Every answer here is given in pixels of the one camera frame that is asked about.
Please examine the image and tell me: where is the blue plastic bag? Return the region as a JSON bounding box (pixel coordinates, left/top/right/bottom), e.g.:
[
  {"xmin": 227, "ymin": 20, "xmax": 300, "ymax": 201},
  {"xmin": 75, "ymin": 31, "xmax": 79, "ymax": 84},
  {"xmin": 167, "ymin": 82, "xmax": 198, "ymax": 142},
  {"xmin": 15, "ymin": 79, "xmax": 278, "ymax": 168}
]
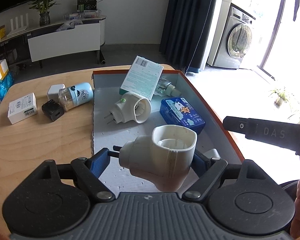
[{"xmin": 0, "ymin": 71, "xmax": 14, "ymax": 100}]

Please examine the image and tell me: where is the orange white cardboard tray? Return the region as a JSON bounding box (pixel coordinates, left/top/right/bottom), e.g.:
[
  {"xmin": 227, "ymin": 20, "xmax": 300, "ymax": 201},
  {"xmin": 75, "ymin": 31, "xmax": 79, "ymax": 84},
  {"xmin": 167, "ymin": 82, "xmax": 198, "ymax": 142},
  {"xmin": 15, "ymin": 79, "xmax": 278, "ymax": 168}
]
[{"xmin": 93, "ymin": 70, "xmax": 244, "ymax": 195}]

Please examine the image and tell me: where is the dark blue curtain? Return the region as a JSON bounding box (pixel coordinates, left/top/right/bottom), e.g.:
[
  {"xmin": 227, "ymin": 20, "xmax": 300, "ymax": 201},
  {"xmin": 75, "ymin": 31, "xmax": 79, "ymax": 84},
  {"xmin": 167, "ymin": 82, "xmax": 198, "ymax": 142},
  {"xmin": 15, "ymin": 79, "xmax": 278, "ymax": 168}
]
[{"xmin": 159, "ymin": 0, "xmax": 217, "ymax": 73}]

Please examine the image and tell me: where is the white wifi router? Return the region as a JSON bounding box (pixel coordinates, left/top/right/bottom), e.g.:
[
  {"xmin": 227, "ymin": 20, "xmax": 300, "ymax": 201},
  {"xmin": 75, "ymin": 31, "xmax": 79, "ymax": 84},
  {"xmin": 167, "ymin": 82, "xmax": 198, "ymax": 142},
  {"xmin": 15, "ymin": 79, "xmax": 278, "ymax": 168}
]
[{"xmin": 7, "ymin": 13, "xmax": 29, "ymax": 36}]

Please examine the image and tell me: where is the white mosquito plug green button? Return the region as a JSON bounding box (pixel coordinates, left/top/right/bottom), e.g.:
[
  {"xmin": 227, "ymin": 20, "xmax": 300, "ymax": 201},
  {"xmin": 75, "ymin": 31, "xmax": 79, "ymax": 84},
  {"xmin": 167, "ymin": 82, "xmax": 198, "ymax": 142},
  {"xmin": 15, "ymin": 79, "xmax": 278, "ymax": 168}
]
[{"xmin": 104, "ymin": 92, "xmax": 152, "ymax": 124}]

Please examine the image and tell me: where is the white mosquito repellent plug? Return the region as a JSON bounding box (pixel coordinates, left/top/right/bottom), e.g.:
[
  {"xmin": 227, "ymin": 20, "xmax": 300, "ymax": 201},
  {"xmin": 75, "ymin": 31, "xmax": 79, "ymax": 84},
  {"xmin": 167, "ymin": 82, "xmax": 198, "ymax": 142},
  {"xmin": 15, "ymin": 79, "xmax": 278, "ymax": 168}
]
[{"xmin": 116, "ymin": 125, "xmax": 198, "ymax": 192}]

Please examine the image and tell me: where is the white tv cabinet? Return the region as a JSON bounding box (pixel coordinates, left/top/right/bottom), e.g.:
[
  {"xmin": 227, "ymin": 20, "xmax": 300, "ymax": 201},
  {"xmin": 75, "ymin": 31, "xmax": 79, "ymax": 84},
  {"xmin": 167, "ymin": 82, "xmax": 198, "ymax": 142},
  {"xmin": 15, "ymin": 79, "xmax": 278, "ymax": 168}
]
[{"xmin": 0, "ymin": 15, "xmax": 107, "ymax": 64}]

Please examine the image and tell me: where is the white charger with prongs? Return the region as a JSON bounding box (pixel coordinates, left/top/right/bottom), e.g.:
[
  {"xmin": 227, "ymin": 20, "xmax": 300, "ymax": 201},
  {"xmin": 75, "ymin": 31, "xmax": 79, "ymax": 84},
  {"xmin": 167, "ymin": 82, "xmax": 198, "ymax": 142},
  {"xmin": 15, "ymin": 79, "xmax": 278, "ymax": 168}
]
[{"xmin": 203, "ymin": 148, "xmax": 221, "ymax": 159}]

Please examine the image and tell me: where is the black roll on floor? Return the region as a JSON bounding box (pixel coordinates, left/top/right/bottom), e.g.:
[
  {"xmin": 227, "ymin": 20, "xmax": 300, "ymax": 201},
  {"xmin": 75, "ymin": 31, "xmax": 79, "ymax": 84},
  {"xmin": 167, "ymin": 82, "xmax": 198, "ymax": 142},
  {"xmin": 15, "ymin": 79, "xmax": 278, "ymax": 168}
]
[{"xmin": 99, "ymin": 50, "xmax": 106, "ymax": 64}]

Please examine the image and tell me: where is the potted plant in vase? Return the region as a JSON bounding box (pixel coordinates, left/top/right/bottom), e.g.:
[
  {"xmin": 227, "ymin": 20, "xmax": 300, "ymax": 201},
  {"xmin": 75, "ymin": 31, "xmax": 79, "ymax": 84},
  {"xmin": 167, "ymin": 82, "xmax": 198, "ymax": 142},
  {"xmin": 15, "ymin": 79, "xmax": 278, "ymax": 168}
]
[{"xmin": 29, "ymin": 0, "xmax": 60, "ymax": 27}]

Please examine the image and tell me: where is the small white cube charger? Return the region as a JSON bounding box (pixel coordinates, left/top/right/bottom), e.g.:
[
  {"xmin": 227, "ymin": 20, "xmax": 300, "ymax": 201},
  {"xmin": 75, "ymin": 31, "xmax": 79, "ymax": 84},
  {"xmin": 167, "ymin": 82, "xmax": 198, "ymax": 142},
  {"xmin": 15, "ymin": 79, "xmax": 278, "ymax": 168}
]
[{"xmin": 47, "ymin": 84, "xmax": 65, "ymax": 102}]

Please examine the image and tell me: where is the teal adhesive bandage box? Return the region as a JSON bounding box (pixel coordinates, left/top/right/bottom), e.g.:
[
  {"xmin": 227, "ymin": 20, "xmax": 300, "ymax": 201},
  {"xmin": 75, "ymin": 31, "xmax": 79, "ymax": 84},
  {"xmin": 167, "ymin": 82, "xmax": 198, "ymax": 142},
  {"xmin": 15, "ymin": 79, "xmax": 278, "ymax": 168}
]
[{"xmin": 119, "ymin": 56, "xmax": 164, "ymax": 101}]

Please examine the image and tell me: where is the blue tissue pack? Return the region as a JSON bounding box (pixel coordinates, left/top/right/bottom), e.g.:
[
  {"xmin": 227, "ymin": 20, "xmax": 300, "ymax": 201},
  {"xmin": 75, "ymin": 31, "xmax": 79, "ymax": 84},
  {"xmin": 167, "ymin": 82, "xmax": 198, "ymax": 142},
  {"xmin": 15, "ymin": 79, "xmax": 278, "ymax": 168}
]
[{"xmin": 159, "ymin": 97, "xmax": 206, "ymax": 135}]

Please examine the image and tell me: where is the silver washing machine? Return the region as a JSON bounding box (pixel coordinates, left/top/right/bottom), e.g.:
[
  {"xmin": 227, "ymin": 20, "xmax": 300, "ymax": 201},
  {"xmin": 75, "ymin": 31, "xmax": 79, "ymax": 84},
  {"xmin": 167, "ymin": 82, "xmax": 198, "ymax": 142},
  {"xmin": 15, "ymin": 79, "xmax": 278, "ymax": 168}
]
[{"xmin": 207, "ymin": 0, "xmax": 256, "ymax": 69}]

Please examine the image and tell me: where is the black usb charger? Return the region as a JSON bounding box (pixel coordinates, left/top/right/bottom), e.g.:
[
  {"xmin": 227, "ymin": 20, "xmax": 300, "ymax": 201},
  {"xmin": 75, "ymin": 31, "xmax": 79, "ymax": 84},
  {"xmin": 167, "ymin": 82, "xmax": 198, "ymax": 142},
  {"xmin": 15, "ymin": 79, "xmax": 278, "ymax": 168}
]
[{"xmin": 42, "ymin": 99, "xmax": 64, "ymax": 121}]

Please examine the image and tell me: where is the white power adapter box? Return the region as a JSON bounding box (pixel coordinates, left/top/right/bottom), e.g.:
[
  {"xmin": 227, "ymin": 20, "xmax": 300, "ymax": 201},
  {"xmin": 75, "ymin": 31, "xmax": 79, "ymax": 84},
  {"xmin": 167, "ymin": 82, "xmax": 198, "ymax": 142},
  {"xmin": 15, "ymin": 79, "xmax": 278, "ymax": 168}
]
[{"xmin": 7, "ymin": 93, "xmax": 38, "ymax": 125}]

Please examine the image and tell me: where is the black green display box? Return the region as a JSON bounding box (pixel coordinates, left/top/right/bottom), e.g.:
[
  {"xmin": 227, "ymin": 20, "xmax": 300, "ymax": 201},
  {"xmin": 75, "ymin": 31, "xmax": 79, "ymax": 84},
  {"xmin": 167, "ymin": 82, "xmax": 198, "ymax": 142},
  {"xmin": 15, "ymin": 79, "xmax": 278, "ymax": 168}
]
[{"xmin": 77, "ymin": 0, "xmax": 97, "ymax": 12}]

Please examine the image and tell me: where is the clear liquid refill bottle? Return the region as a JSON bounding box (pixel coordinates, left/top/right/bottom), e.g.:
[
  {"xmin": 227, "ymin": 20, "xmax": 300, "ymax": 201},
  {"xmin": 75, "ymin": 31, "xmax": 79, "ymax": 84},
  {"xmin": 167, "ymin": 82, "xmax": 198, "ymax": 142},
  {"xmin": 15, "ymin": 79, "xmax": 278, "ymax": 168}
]
[{"xmin": 154, "ymin": 77, "xmax": 181, "ymax": 97}]

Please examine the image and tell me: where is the blue toothpick jar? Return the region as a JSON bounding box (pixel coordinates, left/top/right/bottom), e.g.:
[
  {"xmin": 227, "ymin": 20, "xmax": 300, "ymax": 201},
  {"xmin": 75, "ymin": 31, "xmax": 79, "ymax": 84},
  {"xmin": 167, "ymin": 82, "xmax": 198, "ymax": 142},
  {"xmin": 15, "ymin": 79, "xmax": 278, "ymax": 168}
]
[{"xmin": 58, "ymin": 82, "xmax": 94, "ymax": 112}]

